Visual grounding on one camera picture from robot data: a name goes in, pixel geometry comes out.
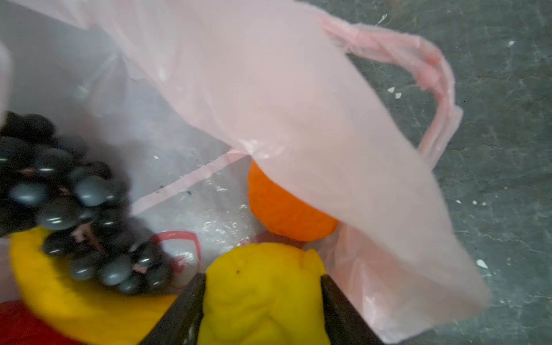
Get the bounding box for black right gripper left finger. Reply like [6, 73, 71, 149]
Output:
[139, 273, 206, 345]

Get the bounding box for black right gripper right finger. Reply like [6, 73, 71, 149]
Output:
[321, 275, 384, 345]

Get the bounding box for yellow fake banana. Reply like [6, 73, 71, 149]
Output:
[9, 227, 176, 344]

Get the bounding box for yellow fake lemon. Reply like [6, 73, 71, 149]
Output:
[198, 243, 330, 344]

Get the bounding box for orange fake orange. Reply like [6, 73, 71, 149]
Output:
[247, 161, 339, 242]

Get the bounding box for red fake apple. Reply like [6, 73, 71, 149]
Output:
[1, 301, 80, 345]

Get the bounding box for pink plastic bag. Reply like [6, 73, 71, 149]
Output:
[1, 1, 490, 344]

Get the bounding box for black fake grapes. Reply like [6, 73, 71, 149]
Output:
[1, 112, 173, 295]

